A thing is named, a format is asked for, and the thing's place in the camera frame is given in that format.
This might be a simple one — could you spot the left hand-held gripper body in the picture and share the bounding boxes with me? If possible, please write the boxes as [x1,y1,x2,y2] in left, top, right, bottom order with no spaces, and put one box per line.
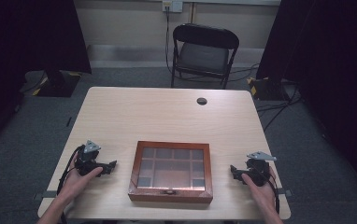
[73,139,107,177]

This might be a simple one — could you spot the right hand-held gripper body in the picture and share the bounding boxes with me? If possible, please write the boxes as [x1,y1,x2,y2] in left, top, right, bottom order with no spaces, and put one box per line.
[243,150,278,188]

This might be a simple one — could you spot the wooden box with glass lid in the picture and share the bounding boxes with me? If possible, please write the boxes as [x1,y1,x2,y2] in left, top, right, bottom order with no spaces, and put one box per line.
[127,140,214,204]

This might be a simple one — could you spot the person's right hand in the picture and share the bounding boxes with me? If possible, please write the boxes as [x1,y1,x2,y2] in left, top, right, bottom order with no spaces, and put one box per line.
[240,167,279,213]

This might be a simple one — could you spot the person's left hand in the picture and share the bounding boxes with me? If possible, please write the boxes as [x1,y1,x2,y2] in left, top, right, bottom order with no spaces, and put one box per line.
[56,161,104,207]

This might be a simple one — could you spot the black stand base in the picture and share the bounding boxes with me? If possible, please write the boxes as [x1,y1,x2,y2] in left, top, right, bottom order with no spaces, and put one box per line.
[246,76,291,102]
[36,69,83,98]

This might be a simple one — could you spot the dark curtain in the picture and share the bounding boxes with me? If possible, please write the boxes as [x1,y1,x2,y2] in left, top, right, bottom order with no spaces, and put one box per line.
[0,0,93,157]
[255,0,357,202]

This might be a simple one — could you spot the black folding chair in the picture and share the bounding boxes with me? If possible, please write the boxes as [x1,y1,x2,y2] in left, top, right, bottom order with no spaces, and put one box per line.
[170,22,240,91]

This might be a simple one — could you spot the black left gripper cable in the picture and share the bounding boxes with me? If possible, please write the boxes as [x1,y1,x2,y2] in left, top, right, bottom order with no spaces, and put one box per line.
[56,145,86,224]

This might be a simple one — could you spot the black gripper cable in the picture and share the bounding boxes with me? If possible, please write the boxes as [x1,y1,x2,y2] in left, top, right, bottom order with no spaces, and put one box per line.
[56,145,86,224]
[267,169,281,216]

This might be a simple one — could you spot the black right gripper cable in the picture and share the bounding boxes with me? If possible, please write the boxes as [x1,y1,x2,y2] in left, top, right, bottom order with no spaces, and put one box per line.
[267,169,281,216]

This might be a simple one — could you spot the grey table edge strap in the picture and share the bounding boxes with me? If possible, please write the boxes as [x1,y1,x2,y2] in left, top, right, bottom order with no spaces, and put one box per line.
[276,188,293,198]
[32,189,58,201]

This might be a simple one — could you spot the black floor cables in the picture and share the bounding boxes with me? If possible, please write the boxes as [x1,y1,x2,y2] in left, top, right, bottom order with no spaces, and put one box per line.
[229,63,303,133]

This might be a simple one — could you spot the black wall outlet cable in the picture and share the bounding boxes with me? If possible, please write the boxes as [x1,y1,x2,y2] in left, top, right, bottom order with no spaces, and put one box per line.
[164,6,175,76]

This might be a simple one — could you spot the white wall outlet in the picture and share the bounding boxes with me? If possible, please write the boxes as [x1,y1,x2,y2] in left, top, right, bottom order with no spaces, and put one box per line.
[162,0,184,14]

